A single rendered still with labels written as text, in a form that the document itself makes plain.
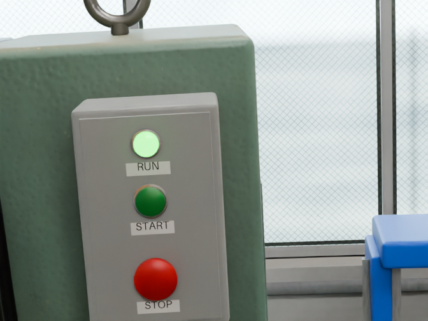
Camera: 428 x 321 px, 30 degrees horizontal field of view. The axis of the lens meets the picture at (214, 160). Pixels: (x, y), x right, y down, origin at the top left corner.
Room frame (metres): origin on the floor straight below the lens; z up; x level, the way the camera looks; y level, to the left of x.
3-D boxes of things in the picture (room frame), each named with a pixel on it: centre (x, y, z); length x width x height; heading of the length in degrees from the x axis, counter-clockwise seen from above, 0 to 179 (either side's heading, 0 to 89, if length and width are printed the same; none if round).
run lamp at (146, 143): (0.53, 0.04, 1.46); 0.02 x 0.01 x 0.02; 90
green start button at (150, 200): (0.53, 0.04, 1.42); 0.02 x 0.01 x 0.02; 90
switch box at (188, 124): (0.56, 0.04, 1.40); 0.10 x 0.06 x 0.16; 90
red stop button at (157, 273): (0.52, 0.04, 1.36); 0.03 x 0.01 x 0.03; 90
